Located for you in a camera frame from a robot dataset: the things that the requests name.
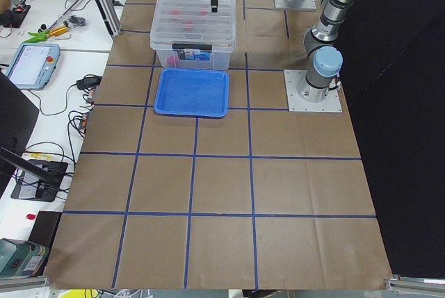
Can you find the clear plastic box lid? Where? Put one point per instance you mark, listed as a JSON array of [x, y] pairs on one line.
[[213, 27]]

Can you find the clear plastic storage box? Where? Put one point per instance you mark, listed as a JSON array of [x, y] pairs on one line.
[[217, 59]]

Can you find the red block near latch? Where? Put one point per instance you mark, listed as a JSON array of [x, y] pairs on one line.
[[171, 61]]

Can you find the blue plastic tray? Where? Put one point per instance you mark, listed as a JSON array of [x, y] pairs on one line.
[[192, 92]]

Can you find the black power adapter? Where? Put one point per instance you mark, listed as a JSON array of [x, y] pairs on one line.
[[88, 81]]

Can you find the reach grabber tool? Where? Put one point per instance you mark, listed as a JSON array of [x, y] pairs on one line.
[[53, 30]]

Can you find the teach pendant tablet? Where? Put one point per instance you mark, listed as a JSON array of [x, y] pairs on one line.
[[32, 65]]

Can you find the black monitor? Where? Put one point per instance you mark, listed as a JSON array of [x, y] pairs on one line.
[[18, 118]]

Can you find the black box latch handle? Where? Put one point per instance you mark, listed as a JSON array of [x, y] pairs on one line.
[[184, 46]]

